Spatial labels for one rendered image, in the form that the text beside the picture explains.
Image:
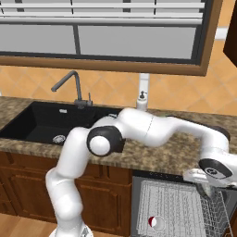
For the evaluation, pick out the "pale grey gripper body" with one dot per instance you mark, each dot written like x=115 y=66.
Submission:
x=194 y=176

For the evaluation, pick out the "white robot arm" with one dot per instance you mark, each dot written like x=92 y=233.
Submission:
x=142 y=126

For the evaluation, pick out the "dishwasher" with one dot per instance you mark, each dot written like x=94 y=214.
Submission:
x=185 y=191

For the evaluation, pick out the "red and white bowl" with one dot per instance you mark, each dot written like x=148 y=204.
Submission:
x=155 y=222

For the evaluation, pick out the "brown wooden cupboard door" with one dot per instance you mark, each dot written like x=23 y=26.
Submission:
x=105 y=200
x=31 y=191

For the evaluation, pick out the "white soap dispenser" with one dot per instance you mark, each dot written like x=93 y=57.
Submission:
x=142 y=102

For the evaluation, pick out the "grey sink tap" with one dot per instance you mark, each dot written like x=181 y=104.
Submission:
x=76 y=83

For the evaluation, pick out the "black sink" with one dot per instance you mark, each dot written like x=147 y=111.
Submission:
x=40 y=120

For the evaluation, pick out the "window with white blinds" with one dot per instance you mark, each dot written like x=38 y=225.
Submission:
x=102 y=37

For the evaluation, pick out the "white upright post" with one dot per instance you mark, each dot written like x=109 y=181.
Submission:
x=144 y=81

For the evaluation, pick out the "dark wall cupboard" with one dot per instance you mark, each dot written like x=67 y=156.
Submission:
x=231 y=34

